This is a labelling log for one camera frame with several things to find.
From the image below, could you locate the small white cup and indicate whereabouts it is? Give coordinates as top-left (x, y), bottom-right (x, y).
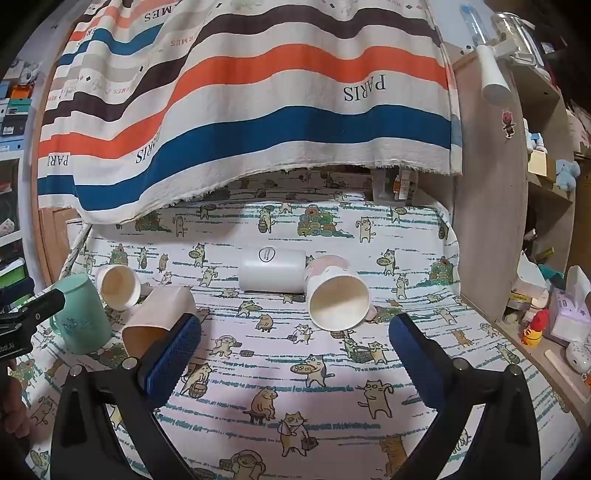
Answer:
top-left (95, 264), bottom-right (142, 311)

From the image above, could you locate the white cup with round label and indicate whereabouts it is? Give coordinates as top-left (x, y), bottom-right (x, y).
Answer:
top-left (238, 247), bottom-right (307, 294)

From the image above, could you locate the person's left hand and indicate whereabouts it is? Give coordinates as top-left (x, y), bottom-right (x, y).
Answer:
top-left (0, 362), bottom-right (31, 439)

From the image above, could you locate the red yellow toy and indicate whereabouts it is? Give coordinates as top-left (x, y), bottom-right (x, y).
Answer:
top-left (521, 308), bottom-right (551, 347)

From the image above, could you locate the purple tissue pack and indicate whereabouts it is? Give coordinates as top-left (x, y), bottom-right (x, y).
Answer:
top-left (551, 288), bottom-right (591, 343)

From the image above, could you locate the striped blanket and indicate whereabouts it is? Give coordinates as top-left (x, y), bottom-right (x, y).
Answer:
top-left (36, 0), bottom-right (464, 225)

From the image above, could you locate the wooden shelf unit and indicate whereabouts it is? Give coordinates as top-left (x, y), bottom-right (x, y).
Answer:
top-left (441, 41), bottom-right (591, 416)

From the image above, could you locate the clear plastic storage box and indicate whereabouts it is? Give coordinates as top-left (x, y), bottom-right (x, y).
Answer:
top-left (371, 168), bottom-right (419, 205)

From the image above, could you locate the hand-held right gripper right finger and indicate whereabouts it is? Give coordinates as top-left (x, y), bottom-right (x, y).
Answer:
top-left (388, 313), bottom-right (542, 480)

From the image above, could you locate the white perforated clog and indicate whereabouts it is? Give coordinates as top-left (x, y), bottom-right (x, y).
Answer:
top-left (566, 340), bottom-right (591, 373)

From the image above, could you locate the wooden cabinet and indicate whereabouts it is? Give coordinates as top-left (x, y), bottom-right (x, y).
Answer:
top-left (39, 207), bottom-right (85, 283)

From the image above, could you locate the mint green mug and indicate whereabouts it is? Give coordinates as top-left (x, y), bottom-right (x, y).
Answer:
top-left (49, 274), bottom-right (114, 355)

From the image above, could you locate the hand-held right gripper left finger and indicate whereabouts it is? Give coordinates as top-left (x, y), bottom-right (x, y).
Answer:
top-left (50, 313), bottom-right (204, 480)

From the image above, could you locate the small blue white figure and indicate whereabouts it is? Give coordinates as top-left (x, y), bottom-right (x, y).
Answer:
top-left (523, 119), bottom-right (548, 154)

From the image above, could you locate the blue plush toy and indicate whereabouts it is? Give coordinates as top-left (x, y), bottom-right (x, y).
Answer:
top-left (554, 159), bottom-right (581, 193)

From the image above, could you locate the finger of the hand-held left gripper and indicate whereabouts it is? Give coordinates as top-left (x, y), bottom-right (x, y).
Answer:
top-left (25, 287), bottom-right (66, 324)

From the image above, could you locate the pink patterned white cup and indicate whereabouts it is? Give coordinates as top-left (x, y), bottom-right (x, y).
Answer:
top-left (304, 253), bottom-right (378, 331)

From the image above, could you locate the clear plastic jar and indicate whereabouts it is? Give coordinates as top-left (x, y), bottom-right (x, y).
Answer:
top-left (489, 11), bottom-right (546, 71)

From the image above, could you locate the clear blue tube bottle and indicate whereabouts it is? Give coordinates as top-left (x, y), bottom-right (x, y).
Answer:
top-left (459, 4), bottom-right (484, 48)

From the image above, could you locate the stack of shoe boxes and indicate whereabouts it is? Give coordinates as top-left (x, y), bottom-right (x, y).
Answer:
top-left (0, 82), bottom-right (34, 154)

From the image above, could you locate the beige cup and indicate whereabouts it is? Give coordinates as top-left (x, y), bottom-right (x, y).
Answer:
top-left (122, 285), bottom-right (198, 361)

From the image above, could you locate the white clip-on lamp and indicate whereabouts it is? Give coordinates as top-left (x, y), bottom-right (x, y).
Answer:
top-left (475, 41), bottom-right (520, 105)

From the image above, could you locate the cat printed cloth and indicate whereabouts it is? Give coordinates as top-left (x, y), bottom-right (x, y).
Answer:
top-left (27, 168), bottom-right (583, 480)

